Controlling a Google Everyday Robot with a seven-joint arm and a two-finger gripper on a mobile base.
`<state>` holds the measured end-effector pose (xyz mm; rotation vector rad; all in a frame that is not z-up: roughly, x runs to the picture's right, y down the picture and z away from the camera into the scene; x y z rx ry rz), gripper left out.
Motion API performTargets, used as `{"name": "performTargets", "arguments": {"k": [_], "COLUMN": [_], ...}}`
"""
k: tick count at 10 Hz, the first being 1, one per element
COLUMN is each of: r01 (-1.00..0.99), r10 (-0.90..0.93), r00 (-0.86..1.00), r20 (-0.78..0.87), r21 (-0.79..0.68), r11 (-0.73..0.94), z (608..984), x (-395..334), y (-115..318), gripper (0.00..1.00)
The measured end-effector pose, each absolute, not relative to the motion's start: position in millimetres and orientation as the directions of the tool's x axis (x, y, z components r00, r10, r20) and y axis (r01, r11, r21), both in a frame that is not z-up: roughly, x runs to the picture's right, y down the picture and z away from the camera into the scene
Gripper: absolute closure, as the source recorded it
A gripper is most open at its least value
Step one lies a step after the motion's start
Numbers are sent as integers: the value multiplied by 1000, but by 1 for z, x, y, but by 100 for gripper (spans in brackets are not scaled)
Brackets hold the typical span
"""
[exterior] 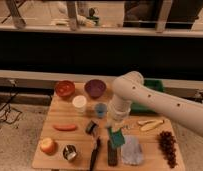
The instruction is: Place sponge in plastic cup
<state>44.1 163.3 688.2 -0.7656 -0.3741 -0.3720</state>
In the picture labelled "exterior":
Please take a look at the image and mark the red bowl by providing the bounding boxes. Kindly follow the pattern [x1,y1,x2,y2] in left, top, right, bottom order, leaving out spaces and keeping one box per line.
[54,80,75,98]

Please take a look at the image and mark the black handled knife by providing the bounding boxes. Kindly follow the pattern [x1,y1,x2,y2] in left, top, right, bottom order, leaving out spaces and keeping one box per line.
[89,138,101,171]

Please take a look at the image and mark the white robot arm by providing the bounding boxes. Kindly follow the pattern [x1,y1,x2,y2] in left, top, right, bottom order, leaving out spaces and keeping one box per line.
[108,71,203,137]

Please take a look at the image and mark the small black metal can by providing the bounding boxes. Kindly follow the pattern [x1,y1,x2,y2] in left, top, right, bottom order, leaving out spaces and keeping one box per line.
[85,121,99,136]

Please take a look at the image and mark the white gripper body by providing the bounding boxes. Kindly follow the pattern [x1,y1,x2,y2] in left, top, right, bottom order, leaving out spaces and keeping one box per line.
[107,99,131,129]

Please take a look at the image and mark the blue plastic cup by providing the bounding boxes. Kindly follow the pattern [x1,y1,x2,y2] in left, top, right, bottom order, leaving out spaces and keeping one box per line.
[95,103,107,118]

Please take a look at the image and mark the small metal cup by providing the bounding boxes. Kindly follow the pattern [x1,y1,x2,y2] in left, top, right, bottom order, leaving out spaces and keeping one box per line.
[63,145,77,162]

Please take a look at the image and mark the metal spoon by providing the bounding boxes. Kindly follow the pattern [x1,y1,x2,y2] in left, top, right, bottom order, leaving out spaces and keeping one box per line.
[123,124,138,130]

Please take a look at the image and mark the peeled banana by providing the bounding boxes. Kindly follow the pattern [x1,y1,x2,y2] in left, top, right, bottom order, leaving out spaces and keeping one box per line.
[138,120,164,132]

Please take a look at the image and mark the red apple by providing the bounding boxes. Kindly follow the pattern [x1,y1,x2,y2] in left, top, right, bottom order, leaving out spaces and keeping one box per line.
[40,138,56,154]

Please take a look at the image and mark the green bin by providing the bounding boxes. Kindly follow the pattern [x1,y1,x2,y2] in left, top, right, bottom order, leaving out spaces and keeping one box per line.
[130,79,165,113]

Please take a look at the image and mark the grey blue cloth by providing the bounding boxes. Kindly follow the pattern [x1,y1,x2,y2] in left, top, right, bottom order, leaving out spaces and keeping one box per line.
[121,135,144,165]

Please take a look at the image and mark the orange carrot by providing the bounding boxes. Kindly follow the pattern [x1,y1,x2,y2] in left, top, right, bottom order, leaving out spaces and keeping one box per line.
[53,124,78,131]

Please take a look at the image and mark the purple bowl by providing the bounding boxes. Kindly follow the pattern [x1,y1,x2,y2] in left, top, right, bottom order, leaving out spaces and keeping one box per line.
[84,79,106,99]

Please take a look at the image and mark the bunch of dark grapes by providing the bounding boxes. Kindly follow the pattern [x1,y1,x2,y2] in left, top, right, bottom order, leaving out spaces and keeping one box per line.
[158,131,177,168]

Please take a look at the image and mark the black remote control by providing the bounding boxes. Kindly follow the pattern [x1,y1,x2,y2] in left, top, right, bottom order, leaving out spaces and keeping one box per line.
[107,141,118,166]

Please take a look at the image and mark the wooden table board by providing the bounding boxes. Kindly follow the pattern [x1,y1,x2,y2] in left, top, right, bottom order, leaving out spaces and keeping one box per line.
[32,83,185,171]

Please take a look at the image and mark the white plastic cup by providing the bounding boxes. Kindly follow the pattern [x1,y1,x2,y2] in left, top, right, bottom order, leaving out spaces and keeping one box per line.
[72,95,87,113]

